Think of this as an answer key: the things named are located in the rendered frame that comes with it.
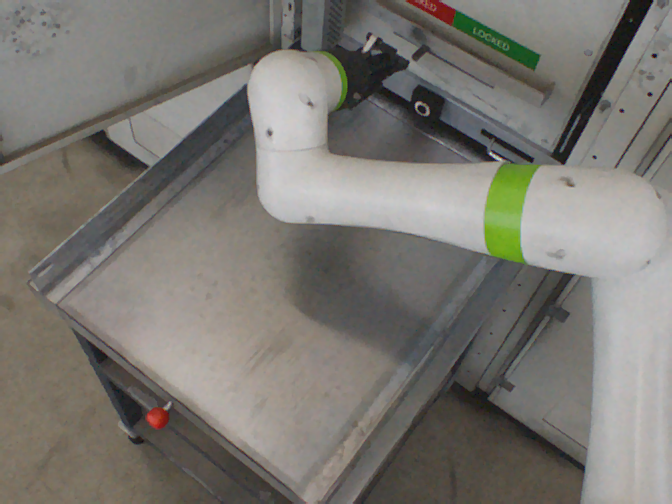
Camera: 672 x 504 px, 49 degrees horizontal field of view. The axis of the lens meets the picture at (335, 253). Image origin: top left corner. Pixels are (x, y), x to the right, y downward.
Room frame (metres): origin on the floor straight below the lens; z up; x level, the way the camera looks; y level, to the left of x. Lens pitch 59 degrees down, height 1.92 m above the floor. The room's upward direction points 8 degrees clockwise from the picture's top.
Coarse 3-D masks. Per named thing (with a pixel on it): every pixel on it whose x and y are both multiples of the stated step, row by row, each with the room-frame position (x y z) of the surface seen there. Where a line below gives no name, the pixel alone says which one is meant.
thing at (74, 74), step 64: (0, 0) 0.82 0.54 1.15; (64, 0) 0.88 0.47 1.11; (128, 0) 0.95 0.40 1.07; (192, 0) 1.03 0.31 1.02; (256, 0) 1.12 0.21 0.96; (0, 64) 0.80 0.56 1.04; (64, 64) 0.86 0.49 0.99; (128, 64) 0.94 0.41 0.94; (192, 64) 1.02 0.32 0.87; (0, 128) 0.77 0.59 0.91; (64, 128) 0.84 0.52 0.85
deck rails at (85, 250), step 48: (288, 48) 1.05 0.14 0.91; (240, 96) 0.93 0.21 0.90; (192, 144) 0.82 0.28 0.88; (144, 192) 0.71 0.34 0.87; (96, 240) 0.61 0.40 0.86; (48, 288) 0.52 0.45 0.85; (480, 288) 0.62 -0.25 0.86; (432, 336) 0.53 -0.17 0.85; (384, 384) 0.43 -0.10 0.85; (336, 480) 0.27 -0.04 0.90
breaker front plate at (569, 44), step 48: (384, 0) 1.07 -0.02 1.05; (480, 0) 0.98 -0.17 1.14; (528, 0) 0.94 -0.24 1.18; (576, 0) 0.91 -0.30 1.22; (624, 0) 0.88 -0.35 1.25; (480, 48) 0.97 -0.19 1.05; (528, 48) 0.93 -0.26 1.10; (576, 48) 0.90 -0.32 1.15; (480, 96) 0.96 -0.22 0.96; (576, 96) 0.88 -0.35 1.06
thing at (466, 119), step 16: (352, 48) 1.08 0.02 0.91; (384, 80) 1.04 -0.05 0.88; (400, 80) 1.02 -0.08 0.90; (416, 80) 1.01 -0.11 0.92; (448, 96) 0.98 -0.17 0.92; (448, 112) 0.97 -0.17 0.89; (464, 112) 0.95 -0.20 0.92; (480, 112) 0.95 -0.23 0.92; (464, 128) 0.95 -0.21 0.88; (480, 128) 0.93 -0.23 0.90; (496, 128) 0.92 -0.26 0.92; (496, 144) 0.91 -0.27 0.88; (512, 144) 0.90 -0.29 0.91; (528, 144) 0.89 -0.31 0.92; (560, 144) 0.90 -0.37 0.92; (512, 160) 0.89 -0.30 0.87; (528, 160) 0.88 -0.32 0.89; (560, 160) 0.86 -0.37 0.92
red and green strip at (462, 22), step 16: (416, 0) 1.03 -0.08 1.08; (432, 0) 1.02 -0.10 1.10; (448, 16) 1.00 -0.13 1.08; (464, 16) 0.99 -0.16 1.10; (464, 32) 0.99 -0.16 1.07; (480, 32) 0.97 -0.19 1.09; (496, 32) 0.96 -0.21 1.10; (496, 48) 0.95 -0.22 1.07; (512, 48) 0.94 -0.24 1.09; (528, 64) 0.93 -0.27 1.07
